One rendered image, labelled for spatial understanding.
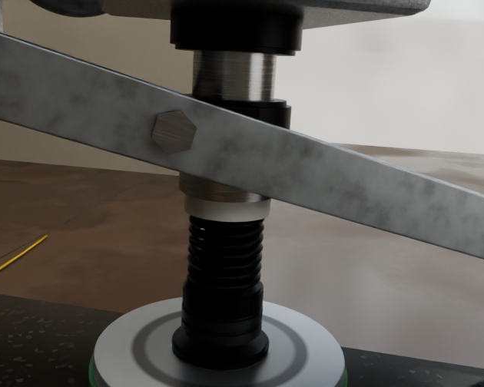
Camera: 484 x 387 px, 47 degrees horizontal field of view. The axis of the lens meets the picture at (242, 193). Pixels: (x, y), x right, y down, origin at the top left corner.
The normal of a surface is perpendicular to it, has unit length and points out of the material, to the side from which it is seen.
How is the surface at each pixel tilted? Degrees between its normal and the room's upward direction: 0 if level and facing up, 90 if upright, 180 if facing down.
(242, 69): 90
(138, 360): 0
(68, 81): 90
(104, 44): 90
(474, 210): 90
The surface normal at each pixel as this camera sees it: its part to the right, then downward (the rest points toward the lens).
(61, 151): -0.18, 0.21
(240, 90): 0.17, 0.23
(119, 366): 0.06, -0.97
